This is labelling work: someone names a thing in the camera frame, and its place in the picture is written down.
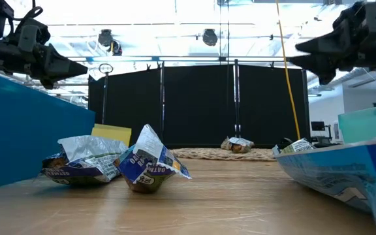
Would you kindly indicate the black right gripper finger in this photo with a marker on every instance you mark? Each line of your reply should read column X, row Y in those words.
column 331, row 44
column 322, row 65

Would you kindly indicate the green and brown granola bar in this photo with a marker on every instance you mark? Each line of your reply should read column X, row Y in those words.
column 237, row 145

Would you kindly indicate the granola bar with white label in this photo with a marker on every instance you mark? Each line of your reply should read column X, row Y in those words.
column 299, row 146

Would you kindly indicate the oatmeal raisin granola bar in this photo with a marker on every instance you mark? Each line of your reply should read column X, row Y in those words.
column 87, row 160
column 149, row 163

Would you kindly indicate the blue plastic bin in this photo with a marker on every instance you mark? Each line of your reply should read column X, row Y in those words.
column 28, row 130

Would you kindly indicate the black ceiling spotlight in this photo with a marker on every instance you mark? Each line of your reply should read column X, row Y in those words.
column 209, row 37
column 105, row 37

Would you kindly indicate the small black monitor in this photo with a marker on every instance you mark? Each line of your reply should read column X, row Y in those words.
column 318, row 126

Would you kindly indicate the translucent teal plastic bin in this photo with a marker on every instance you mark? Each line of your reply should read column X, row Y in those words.
column 367, row 125

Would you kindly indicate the yellow sponge block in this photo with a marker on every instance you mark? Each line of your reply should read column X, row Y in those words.
column 111, row 133

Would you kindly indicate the black fabric partition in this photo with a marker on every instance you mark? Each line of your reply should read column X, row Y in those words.
column 197, row 104

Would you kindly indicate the round woven straw mat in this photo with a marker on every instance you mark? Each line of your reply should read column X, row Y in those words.
column 207, row 154

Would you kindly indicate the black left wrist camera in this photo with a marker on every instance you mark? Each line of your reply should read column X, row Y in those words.
column 31, row 32

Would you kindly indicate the black vertical frame post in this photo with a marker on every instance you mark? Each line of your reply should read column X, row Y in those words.
column 237, row 98

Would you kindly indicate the overhead metal frame bar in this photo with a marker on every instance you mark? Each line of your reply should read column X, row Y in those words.
column 188, row 58

